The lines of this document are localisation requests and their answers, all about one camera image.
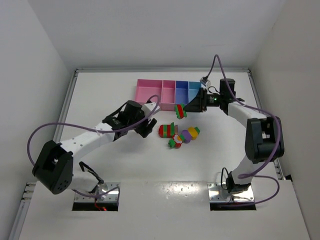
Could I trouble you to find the red green lego block cluster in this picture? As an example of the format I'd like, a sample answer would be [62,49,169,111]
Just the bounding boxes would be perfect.
[158,122,178,139]

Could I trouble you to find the red green striped lego stack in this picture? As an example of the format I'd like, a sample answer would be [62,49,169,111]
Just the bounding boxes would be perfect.
[174,103,188,120]

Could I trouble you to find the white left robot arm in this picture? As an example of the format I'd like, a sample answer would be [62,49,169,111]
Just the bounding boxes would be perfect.
[32,100,160,198]

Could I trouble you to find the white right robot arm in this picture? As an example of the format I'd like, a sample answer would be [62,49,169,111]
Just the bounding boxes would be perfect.
[183,78,285,193]

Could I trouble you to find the green lego brick bottom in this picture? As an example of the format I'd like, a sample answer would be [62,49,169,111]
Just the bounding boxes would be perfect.
[168,139,176,149]

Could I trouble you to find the white flower lego piece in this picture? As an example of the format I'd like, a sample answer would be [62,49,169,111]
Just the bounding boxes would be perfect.
[172,134,183,144]

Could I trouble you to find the pink and blue sorting tray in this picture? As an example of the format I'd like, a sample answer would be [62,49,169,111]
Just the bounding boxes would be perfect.
[134,79,202,111]

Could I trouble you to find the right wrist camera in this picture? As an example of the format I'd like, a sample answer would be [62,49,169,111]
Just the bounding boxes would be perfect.
[199,76,211,88]

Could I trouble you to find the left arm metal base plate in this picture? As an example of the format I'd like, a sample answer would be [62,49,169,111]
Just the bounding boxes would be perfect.
[74,182,121,204]

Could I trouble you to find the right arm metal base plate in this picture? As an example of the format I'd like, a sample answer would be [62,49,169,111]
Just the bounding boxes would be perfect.
[207,182,255,204]

